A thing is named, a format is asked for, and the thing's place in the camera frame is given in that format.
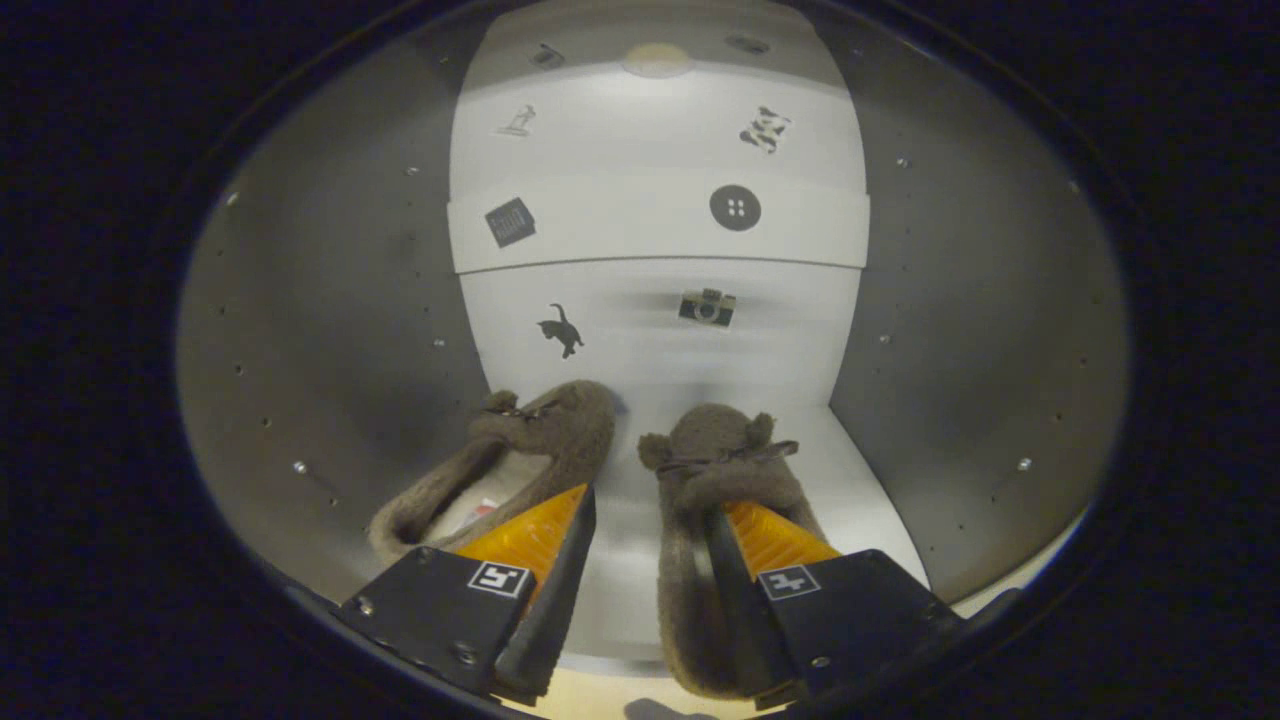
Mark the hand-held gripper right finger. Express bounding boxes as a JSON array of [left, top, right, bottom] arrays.
[[705, 500, 968, 711]]

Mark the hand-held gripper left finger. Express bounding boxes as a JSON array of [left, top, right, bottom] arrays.
[[338, 485, 599, 701]]

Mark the brown fuzzy slipper shoe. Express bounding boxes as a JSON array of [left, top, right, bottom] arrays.
[[368, 380, 617, 567], [638, 403, 831, 700]]

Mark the grey shoe cabinet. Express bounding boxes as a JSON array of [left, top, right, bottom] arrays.
[[178, 0, 1131, 666]]

